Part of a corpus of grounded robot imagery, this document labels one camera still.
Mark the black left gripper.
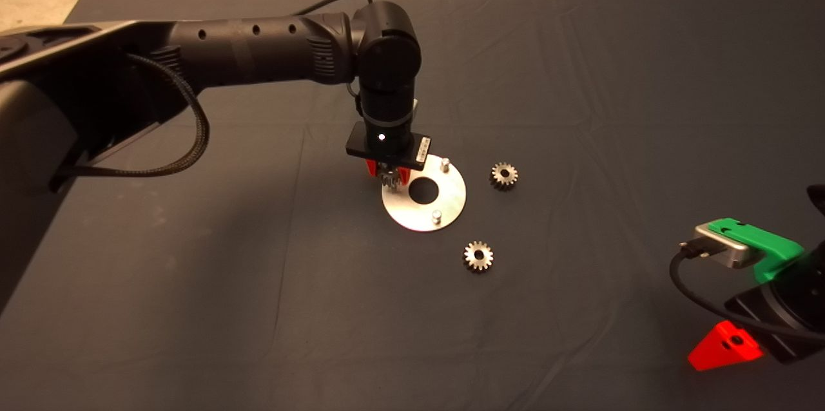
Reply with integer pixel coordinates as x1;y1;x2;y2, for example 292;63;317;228
346;116;432;183

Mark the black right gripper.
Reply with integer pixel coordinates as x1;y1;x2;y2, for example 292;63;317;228
687;279;825;372

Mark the round metal carrier plate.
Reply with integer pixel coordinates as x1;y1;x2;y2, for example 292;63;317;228
382;155;467;233

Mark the dark grey table cloth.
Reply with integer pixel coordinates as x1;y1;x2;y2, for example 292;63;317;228
0;0;825;411

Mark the thick black right camera cable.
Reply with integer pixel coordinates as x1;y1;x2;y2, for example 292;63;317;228
668;240;825;342

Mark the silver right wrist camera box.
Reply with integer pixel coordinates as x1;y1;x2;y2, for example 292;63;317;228
693;223;761;269

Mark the green right camera mount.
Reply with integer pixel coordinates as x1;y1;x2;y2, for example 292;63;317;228
706;218;805;283

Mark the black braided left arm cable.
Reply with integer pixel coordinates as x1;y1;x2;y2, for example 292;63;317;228
64;53;212;178

